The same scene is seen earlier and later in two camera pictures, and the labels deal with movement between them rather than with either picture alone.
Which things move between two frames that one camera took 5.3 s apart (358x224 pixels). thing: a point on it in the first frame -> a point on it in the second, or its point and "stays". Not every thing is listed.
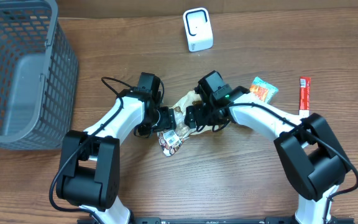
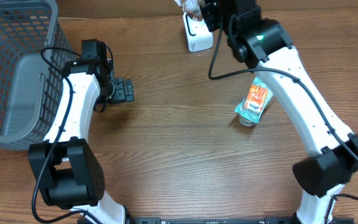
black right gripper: (190, 116) -> (210, 16)
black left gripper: (169, 119) -> (122, 90)
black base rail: (210, 220) stays
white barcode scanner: (198, 29) stays
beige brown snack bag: (169, 140) -> (191, 8)
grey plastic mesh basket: (28, 75) stays
